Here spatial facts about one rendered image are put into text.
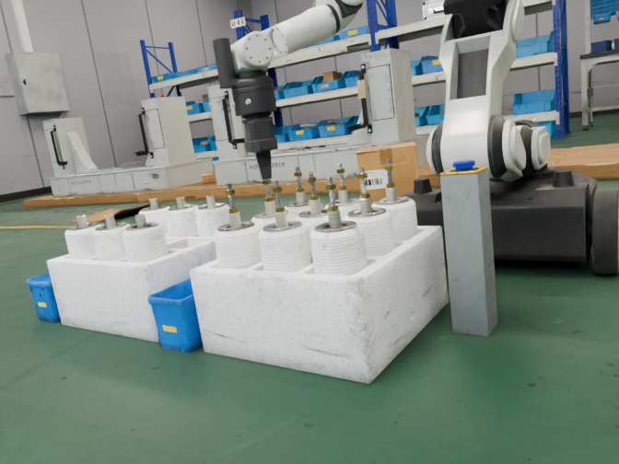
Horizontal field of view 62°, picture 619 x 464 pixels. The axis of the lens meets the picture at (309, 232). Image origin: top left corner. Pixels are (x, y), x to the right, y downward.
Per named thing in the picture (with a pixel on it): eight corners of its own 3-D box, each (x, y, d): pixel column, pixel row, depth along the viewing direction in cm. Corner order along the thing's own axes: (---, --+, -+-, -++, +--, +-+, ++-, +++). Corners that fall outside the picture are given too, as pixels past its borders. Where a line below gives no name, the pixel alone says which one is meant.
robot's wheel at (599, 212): (598, 260, 132) (597, 182, 128) (621, 260, 129) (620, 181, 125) (592, 284, 116) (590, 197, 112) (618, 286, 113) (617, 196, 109)
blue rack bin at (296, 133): (308, 138, 694) (306, 122, 690) (332, 135, 674) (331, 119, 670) (287, 142, 653) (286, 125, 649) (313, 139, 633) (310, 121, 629)
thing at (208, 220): (221, 264, 151) (211, 203, 147) (247, 265, 145) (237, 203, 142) (198, 274, 143) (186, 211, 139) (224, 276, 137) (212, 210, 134)
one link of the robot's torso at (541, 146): (484, 169, 169) (482, 129, 166) (551, 165, 158) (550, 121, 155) (467, 179, 152) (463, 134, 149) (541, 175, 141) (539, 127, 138)
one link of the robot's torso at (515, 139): (476, 132, 161) (422, 121, 121) (546, 124, 150) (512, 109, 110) (477, 182, 162) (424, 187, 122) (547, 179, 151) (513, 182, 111)
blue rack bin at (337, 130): (337, 134, 672) (335, 119, 668) (363, 132, 652) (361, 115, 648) (318, 138, 631) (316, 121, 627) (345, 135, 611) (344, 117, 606)
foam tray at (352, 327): (307, 290, 139) (297, 226, 135) (449, 302, 117) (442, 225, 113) (203, 353, 108) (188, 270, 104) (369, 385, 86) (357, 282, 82)
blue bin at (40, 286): (122, 285, 169) (115, 250, 166) (145, 288, 163) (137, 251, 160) (33, 320, 145) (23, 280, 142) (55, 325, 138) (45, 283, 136)
